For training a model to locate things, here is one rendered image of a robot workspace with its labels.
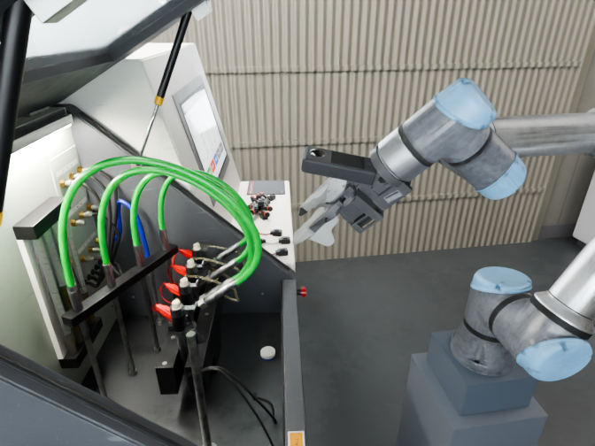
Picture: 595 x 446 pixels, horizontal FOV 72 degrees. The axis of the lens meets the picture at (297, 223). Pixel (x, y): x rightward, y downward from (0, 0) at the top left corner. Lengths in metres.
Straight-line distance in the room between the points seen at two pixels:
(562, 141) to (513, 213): 2.75
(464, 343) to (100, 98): 1.05
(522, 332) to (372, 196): 0.42
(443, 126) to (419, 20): 2.26
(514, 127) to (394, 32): 2.01
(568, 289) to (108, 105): 1.07
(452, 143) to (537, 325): 0.44
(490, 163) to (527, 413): 0.72
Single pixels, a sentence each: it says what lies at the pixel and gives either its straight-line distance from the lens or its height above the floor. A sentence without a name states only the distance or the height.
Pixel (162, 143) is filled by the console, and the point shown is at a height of 1.35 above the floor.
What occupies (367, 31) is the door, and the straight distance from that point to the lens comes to 2.72.
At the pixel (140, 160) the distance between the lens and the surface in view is 0.76.
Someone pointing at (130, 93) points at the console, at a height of 1.47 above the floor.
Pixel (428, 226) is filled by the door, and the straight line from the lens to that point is 3.27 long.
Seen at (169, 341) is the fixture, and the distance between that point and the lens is 1.01.
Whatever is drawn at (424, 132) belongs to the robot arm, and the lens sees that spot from 0.60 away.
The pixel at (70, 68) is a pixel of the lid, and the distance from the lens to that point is 0.86.
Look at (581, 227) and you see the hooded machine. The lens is 3.92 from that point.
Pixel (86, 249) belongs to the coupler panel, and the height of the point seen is 1.11.
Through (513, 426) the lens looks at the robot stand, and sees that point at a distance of 1.18.
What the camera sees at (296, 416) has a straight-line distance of 0.87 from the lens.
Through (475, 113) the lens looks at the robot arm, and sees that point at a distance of 0.59.
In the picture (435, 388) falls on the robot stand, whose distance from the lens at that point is 1.17.
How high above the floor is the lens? 1.64
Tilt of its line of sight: 27 degrees down
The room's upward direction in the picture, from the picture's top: straight up
